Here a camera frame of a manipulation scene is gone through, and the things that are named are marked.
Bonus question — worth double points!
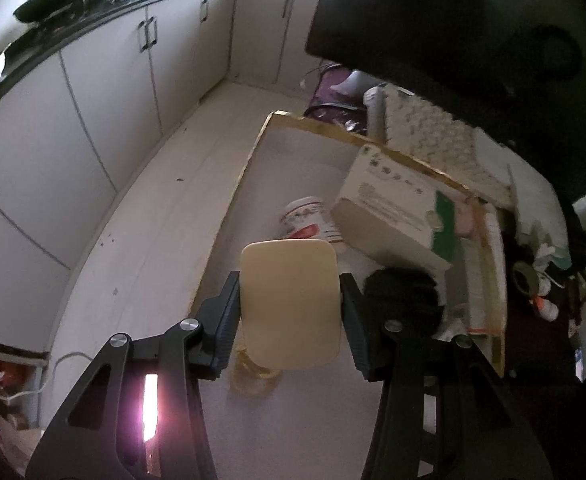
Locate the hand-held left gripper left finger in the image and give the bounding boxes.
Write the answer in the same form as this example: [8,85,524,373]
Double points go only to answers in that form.
[25,270,244,480]

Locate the black scrunchie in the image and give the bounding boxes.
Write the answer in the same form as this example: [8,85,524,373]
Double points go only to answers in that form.
[363,267,446,341]

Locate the white cable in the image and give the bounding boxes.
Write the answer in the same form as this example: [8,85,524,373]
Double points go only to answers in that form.
[0,350,94,406]

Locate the black computer monitor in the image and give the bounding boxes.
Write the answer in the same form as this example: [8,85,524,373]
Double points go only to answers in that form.
[305,0,586,201]

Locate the white paper stack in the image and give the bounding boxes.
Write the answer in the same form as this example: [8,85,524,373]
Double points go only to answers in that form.
[473,127,574,261]

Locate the black kitchen countertop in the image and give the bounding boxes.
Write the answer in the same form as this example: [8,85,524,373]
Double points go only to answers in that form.
[0,0,324,126]

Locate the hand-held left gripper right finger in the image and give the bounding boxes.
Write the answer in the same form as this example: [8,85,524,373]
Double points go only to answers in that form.
[340,273,556,480]

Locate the white bottle with red label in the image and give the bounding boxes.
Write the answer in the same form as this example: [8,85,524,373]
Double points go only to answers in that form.
[279,196,344,243]

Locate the yellow stringy bundle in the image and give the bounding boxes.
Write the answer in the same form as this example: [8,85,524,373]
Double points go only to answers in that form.
[229,345,284,398]

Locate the white tray with gold rim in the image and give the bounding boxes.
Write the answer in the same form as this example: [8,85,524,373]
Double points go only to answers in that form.
[188,110,510,480]

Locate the white lower kitchen cabinets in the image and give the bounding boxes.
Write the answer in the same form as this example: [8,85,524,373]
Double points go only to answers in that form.
[0,0,324,276]

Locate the white keyboard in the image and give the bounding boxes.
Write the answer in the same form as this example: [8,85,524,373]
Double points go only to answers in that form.
[365,85,518,211]

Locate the purple bag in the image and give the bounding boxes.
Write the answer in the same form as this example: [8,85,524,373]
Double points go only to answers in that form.
[305,62,374,133]

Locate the green and white medicine box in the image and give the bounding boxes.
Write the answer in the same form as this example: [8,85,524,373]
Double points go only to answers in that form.
[332,144,461,273]

